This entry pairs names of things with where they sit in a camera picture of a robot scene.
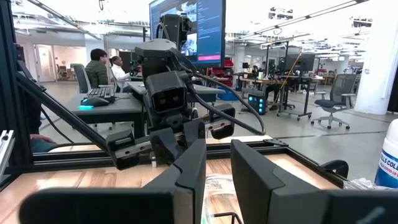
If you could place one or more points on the grey mesh office chair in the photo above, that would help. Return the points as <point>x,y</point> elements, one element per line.
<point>342,87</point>

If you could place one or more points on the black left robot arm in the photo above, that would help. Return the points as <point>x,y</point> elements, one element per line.
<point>155,53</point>

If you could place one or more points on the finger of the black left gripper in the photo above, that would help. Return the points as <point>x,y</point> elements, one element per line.
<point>194,132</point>
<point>166,144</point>

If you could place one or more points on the black computer mouse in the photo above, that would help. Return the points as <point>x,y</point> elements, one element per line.
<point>94,101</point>

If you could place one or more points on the large display screen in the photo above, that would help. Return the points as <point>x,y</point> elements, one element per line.
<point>208,31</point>

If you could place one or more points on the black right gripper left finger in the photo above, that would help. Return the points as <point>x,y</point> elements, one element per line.
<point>189,186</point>

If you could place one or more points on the grey desk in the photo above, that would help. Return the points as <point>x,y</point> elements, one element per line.
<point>205,90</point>
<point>124,107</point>

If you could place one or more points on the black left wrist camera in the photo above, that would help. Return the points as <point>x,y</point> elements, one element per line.
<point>166,93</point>

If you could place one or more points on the white column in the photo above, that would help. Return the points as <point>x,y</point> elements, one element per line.
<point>376,77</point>

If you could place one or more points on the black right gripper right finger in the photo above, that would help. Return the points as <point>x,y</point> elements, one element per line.
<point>264,193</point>

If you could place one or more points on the lit computer tower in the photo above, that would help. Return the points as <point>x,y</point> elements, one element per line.
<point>256,104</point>

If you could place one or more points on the black keyboard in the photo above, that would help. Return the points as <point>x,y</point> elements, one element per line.
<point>101,92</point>

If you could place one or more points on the white disinfecting wipes canister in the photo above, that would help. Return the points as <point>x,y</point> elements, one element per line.
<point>388,161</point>

